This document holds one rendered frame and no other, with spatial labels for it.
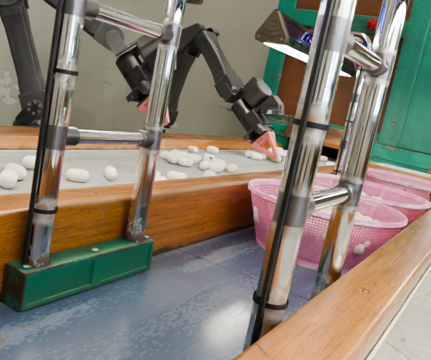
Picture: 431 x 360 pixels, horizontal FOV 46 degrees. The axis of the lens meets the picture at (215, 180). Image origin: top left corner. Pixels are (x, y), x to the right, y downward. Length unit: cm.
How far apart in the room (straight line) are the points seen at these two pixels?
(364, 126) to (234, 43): 257
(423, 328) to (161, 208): 36
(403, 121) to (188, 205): 125
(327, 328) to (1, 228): 30
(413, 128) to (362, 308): 149
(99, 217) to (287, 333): 31
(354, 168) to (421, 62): 143
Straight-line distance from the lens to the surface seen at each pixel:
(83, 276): 57
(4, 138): 97
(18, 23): 131
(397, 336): 47
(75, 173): 77
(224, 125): 302
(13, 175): 69
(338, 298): 44
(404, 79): 190
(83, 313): 53
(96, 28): 128
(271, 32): 121
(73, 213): 57
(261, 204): 81
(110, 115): 344
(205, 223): 81
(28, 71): 130
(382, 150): 190
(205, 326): 54
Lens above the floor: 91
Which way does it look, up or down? 10 degrees down
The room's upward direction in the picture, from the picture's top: 11 degrees clockwise
